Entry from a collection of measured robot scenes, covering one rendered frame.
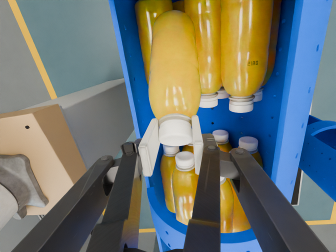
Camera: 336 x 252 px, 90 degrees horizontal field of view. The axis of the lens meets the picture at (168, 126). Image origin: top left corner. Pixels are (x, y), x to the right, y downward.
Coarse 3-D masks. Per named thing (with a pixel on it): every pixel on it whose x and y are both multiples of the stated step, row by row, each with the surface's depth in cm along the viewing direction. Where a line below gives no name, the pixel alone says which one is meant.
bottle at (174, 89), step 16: (160, 16) 24; (176, 16) 23; (160, 32) 23; (176, 32) 22; (192, 32) 24; (160, 48) 21; (176, 48) 21; (192, 48) 22; (160, 64) 20; (176, 64) 20; (192, 64) 21; (160, 80) 19; (176, 80) 19; (192, 80) 19; (160, 96) 19; (176, 96) 18; (192, 96) 19; (160, 112) 19; (176, 112) 19; (192, 112) 19
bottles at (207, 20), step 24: (144, 0) 27; (168, 0) 28; (192, 0) 26; (216, 0) 25; (144, 24) 29; (216, 24) 26; (144, 48) 30; (216, 48) 27; (144, 72) 33; (216, 72) 29; (216, 96) 33; (192, 144) 43; (240, 144) 37; (168, 168) 39; (168, 192) 42
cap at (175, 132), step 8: (168, 120) 18; (176, 120) 18; (184, 120) 18; (160, 128) 19; (168, 128) 18; (176, 128) 18; (184, 128) 18; (160, 136) 18; (168, 136) 18; (176, 136) 18; (184, 136) 18; (192, 136) 19; (168, 144) 20; (176, 144) 20; (184, 144) 20
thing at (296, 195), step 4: (300, 172) 141; (296, 176) 143; (300, 176) 143; (296, 180) 144; (300, 180) 144; (296, 184) 146; (300, 184) 146; (296, 188) 148; (300, 188) 148; (296, 192) 149; (292, 196) 151; (296, 196) 151; (292, 200) 153; (296, 200) 152; (292, 204) 155; (296, 204) 154
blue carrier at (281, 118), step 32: (128, 0) 29; (288, 0) 27; (320, 0) 15; (128, 32) 30; (288, 32) 27; (320, 32) 16; (128, 64) 29; (288, 64) 16; (128, 96) 29; (288, 96) 17; (224, 128) 45; (256, 128) 39; (288, 128) 19; (288, 160) 21; (160, 192) 45; (288, 192) 24; (160, 224) 30
